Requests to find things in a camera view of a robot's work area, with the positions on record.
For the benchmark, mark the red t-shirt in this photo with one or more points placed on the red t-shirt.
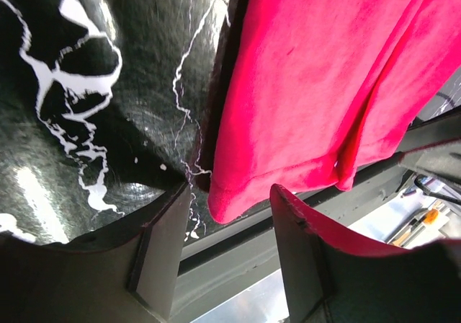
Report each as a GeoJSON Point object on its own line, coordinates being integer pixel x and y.
{"type": "Point", "coordinates": [322, 87]}

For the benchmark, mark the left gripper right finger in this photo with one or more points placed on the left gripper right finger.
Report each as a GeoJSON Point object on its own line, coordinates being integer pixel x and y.
{"type": "Point", "coordinates": [333, 274]}

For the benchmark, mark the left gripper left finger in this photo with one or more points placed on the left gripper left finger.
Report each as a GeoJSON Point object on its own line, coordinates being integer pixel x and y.
{"type": "Point", "coordinates": [125, 271]}

